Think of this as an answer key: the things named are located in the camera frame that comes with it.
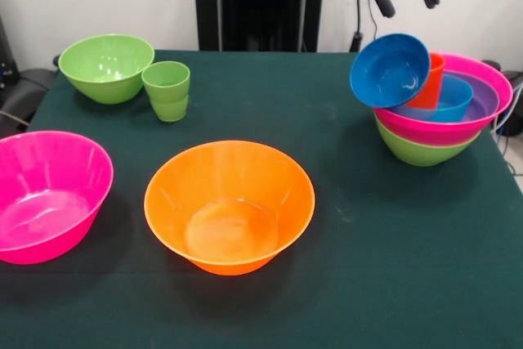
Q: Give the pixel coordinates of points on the dark green tablecloth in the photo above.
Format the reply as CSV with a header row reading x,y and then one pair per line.
x,y
367,263

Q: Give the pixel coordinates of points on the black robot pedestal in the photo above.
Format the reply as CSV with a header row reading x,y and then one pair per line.
x,y
253,5

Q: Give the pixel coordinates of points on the purple plastic bowl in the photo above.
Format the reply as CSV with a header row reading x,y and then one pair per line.
x,y
486,99

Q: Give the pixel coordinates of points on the translucent blue bowl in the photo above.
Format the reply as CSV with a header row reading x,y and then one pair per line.
x,y
455,99

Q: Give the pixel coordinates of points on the orange-red plastic cup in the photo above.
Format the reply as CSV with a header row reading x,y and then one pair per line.
x,y
429,87

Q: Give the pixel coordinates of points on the green plastic bowl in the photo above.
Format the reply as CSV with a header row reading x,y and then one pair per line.
x,y
425,155
106,63

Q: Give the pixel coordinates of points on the orange plastic bowl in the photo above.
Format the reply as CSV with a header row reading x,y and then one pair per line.
x,y
229,169

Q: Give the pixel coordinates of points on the green plastic cup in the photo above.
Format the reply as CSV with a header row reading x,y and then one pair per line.
x,y
167,99

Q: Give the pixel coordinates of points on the dark blue bowl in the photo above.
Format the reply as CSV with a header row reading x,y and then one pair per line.
x,y
388,71

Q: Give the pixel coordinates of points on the pink plastic bowl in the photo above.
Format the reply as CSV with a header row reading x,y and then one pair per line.
x,y
482,75
49,185

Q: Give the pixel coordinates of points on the black equipment box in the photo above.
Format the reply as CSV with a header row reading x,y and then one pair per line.
x,y
6,55

